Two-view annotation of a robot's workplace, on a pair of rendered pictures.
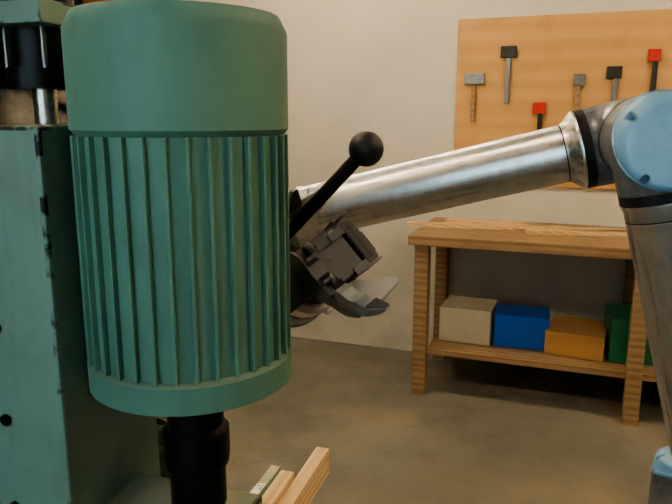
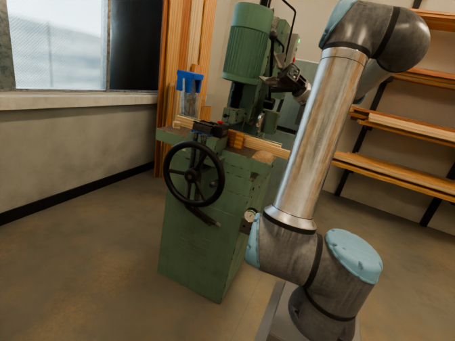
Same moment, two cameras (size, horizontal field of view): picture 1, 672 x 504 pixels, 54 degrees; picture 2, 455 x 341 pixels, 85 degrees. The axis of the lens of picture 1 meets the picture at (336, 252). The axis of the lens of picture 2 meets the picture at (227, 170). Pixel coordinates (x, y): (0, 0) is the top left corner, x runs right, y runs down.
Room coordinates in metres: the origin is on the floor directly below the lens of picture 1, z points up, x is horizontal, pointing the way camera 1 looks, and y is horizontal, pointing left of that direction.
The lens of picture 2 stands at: (0.60, -1.14, 1.24)
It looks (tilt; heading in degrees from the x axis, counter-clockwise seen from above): 22 degrees down; 90
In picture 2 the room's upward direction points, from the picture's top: 12 degrees clockwise
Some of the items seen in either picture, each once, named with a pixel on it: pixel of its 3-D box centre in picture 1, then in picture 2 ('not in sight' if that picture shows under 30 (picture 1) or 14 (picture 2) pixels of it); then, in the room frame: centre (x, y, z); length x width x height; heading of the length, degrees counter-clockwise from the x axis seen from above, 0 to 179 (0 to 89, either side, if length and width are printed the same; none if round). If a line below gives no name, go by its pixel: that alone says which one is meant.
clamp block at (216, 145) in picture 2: not in sight; (207, 143); (0.48, -0.05, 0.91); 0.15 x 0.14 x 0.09; 163
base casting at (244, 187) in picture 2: not in sight; (229, 160); (0.59, 0.24, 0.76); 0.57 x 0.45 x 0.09; 73
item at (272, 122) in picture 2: not in sight; (269, 122); (0.76, 0.26, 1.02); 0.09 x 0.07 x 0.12; 163
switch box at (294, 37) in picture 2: not in sight; (290, 51); (0.79, 0.39, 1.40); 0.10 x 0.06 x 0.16; 73
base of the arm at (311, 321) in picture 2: not in sight; (325, 305); (0.96, -0.59, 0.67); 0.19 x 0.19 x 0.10
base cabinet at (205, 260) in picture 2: not in sight; (217, 216); (0.59, 0.24, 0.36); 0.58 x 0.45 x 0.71; 73
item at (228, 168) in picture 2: not in sight; (219, 157); (0.54, 0.07, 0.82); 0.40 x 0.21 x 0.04; 163
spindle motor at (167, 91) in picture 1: (185, 207); (246, 47); (0.56, 0.13, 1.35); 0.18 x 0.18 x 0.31
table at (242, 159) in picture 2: not in sight; (212, 148); (0.50, 0.03, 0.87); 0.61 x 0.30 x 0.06; 163
